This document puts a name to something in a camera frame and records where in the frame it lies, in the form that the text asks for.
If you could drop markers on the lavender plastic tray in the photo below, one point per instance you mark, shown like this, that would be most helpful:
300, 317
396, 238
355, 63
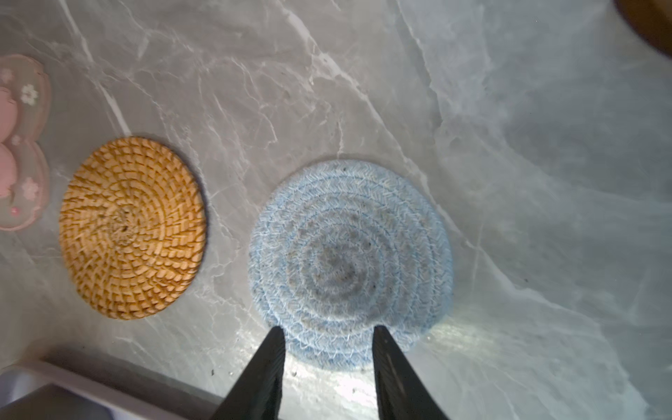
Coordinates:
41, 390

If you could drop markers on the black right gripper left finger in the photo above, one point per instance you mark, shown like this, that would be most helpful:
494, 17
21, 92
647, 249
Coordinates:
257, 394

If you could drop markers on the light blue woven coaster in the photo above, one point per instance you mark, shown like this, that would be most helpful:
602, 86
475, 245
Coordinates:
344, 246

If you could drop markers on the pink flower coaster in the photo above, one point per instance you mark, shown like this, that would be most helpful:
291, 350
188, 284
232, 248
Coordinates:
25, 106

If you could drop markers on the brown wooden round coaster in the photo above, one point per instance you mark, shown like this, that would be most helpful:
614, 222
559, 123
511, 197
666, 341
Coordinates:
650, 20

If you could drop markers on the tan rattan round coaster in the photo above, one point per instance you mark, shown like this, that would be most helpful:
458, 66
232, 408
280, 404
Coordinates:
132, 228

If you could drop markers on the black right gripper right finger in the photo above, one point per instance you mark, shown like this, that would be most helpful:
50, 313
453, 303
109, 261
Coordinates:
400, 392

